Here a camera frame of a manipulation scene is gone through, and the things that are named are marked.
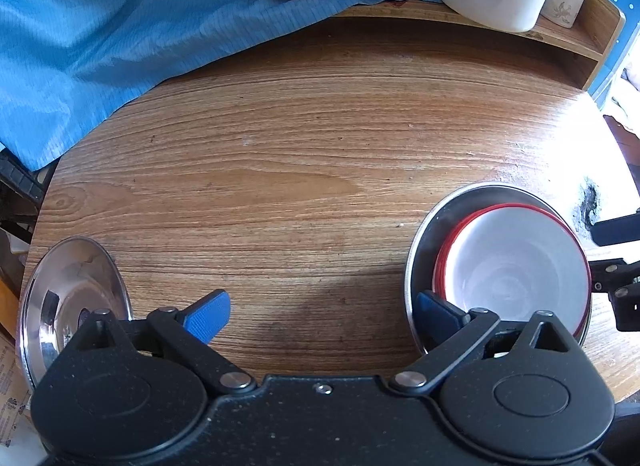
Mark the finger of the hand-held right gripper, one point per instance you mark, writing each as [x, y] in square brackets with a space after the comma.
[627, 286]
[617, 232]

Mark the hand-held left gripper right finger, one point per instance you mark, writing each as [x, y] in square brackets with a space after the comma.
[440, 313]

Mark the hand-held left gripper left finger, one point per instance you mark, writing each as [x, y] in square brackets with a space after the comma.
[210, 316]

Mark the white bowl with red rim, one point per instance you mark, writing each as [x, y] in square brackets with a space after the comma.
[436, 271]
[515, 271]

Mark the large steel bowl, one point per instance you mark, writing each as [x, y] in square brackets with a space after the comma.
[425, 241]

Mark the steel plate with oval sticker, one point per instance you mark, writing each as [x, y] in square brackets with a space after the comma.
[70, 276]

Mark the wooden shelf riser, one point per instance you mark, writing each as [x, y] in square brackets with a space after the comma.
[575, 53]

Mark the printed cardboard box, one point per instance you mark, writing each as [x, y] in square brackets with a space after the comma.
[10, 396]

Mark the blue dotted cloth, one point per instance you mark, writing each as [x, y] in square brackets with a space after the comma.
[620, 5]

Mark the black plastic crate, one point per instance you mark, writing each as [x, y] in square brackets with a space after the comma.
[20, 180]

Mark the blue striped cloth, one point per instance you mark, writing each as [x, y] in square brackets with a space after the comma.
[125, 35]

